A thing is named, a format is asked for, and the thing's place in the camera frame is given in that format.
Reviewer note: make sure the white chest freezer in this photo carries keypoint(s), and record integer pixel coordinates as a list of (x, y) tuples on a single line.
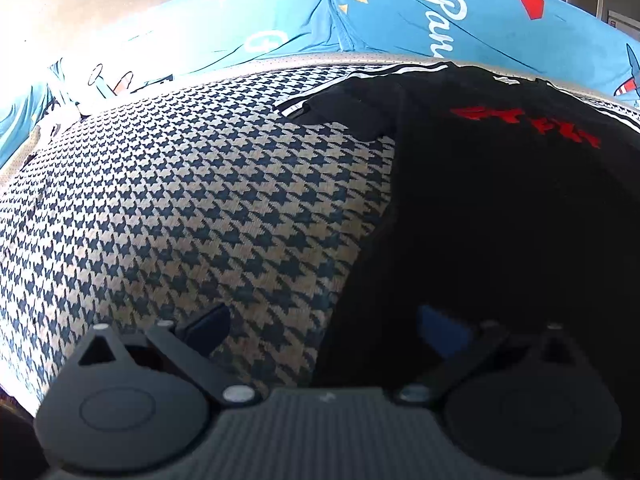
[(622, 22)]

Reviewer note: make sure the black shirt with red print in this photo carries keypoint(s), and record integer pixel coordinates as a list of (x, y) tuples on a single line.
[(500, 210)]

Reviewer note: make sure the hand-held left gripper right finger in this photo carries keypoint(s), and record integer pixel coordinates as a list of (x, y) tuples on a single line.
[(444, 331)]

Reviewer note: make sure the white lace cloth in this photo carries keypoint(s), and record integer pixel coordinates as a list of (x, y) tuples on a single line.
[(30, 147)]

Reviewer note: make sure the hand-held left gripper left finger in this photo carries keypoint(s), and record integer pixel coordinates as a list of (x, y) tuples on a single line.
[(205, 329)]

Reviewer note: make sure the houndstooth blanket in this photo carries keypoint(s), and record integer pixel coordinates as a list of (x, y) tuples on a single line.
[(175, 210)]

